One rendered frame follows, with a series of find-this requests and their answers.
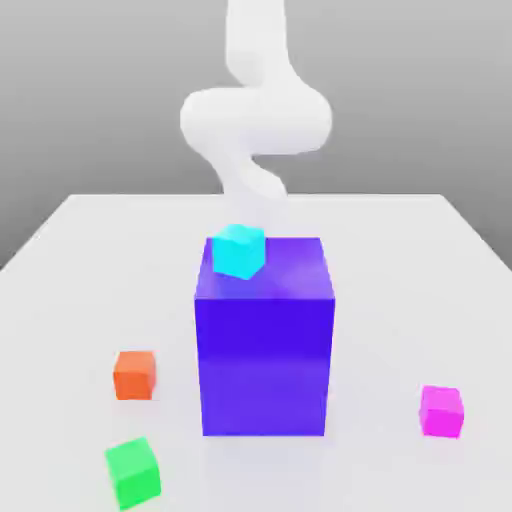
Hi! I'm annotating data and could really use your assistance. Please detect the small green cube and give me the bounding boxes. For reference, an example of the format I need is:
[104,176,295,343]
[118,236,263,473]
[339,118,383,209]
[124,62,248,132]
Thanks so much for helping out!
[104,436,163,512]

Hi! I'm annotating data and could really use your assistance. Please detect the large purple box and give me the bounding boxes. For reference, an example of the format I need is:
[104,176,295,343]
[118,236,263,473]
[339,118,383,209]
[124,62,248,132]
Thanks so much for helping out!
[193,236,336,438]

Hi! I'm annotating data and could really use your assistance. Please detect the small cyan cube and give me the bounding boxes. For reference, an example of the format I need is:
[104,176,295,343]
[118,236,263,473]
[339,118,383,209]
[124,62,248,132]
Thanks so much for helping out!
[210,223,267,281]

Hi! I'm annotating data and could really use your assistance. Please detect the small magenta cube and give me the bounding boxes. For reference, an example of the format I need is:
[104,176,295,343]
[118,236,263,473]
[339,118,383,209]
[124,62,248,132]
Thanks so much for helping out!
[418,384,465,440]

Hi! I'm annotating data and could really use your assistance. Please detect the small orange cube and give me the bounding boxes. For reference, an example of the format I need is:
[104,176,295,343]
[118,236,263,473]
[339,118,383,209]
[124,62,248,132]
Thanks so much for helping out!
[112,350,158,401]

